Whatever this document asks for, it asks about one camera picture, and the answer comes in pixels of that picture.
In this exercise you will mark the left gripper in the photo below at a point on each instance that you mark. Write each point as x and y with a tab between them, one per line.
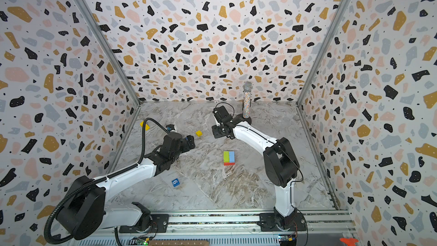
191	141

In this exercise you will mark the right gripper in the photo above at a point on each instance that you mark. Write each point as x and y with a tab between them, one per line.
219	128

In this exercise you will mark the lime green block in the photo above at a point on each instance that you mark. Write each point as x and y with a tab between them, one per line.
226	157

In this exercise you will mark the light blue block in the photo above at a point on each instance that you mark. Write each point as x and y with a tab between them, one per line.
231	157

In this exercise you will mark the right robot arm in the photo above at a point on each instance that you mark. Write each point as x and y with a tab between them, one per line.
281	163

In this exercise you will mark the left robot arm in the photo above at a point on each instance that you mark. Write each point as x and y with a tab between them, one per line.
86	208

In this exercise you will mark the yellow flat rectangular block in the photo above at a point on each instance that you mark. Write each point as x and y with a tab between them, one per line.
143	124

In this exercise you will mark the black round microphone stand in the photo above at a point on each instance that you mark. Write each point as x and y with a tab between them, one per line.
244	121

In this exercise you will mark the glitter microphone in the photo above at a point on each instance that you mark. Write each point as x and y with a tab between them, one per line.
247	91

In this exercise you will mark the blue number six cube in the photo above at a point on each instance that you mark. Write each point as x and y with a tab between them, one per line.
175	182

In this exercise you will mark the wooden strip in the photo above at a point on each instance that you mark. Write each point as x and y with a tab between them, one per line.
179	243

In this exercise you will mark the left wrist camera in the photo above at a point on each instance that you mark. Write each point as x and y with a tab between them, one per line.
170	127

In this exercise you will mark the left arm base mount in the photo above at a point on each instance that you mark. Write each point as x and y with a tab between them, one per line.
151	224

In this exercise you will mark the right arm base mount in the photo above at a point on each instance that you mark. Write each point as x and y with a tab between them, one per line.
275	222

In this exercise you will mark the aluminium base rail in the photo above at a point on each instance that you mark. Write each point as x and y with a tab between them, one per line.
235	228

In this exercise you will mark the red clamp handle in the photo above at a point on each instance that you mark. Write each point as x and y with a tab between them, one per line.
349	241

